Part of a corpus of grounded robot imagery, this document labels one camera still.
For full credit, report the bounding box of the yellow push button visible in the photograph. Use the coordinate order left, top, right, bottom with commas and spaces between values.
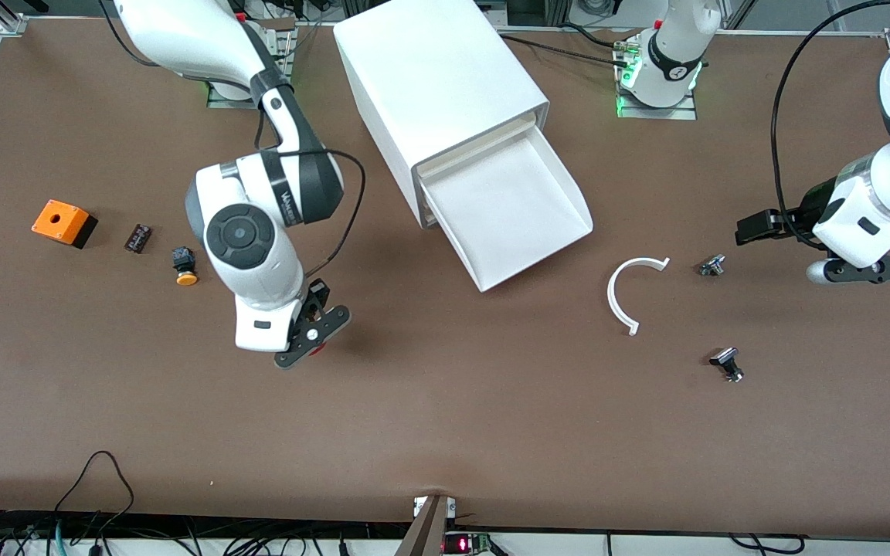
172, 246, 200, 286

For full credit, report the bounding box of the white curved plastic strip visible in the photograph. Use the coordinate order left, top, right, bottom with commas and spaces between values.
607, 256, 671, 337

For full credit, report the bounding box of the orange box with hole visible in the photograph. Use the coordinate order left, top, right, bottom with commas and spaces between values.
31, 199, 99, 249

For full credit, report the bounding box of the red digit display module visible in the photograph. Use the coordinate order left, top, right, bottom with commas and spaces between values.
443, 531, 494, 556

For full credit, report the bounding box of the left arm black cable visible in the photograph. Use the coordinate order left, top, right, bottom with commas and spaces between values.
771, 0, 890, 249

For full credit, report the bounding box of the black-headed silver switch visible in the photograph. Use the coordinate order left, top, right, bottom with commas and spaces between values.
708, 347, 745, 384

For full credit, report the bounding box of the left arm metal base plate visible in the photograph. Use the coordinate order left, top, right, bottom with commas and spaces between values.
616, 39, 698, 121

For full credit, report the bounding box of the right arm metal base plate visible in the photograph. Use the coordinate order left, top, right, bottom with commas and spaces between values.
206, 19, 295, 110

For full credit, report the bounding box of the brown wedge-shaped post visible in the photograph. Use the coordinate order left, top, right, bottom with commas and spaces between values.
393, 494, 457, 556

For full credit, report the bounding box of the black looped cable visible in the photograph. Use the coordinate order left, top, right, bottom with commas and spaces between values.
55, 451, 135, 520

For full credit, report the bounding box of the black cable behind cabinet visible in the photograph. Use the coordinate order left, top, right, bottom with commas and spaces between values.
499, 23, 631, 67

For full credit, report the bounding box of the black cable below table edge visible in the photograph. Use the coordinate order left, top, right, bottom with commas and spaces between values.
729, 533, 803, 554

